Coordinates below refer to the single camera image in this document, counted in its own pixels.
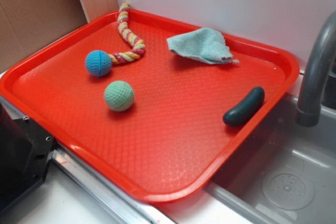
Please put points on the brown cardboard panel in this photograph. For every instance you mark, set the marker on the brown cardboard panel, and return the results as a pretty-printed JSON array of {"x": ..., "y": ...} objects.
[{"x": 30, "y": 25}]

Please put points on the grey faucet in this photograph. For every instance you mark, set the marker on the grey faucet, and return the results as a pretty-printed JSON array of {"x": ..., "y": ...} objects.
[{"x": 318, "y": 84}]

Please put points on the red plastic tray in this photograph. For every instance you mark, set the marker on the red plastic tray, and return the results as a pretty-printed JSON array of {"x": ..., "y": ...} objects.
[{"x": 172, "y": 140}]

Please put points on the multicolour braided rope toy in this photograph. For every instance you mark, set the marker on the multicolour braided rope toy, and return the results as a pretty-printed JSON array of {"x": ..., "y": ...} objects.
[{"x": 136, "y": 43}]

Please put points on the blue dimpled ball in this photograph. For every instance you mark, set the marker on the blue dimpled ball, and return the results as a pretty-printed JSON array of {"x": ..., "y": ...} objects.
[{"x": 98, "y": 63}]

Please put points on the light blue cloth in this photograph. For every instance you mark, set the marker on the light blue cloth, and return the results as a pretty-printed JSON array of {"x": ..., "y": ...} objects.
[{"x": 205, "y": 45}]

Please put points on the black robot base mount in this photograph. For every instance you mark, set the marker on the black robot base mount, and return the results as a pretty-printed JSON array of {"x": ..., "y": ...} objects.
[{"x": 26, "y": 150}]

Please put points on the grey plastic sink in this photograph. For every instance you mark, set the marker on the grey plastic sink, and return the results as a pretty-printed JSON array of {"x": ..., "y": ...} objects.
[{"x": 282, "y": 173}]

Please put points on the green dimpled ball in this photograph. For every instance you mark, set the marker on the green dimpled ball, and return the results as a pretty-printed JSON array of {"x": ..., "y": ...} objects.
[{"x": 119, "y": 96}]

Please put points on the dark green toy cucumber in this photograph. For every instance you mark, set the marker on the dark green toy cucumber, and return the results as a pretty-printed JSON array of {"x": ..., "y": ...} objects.
[{"x": 243, "y": 111}]

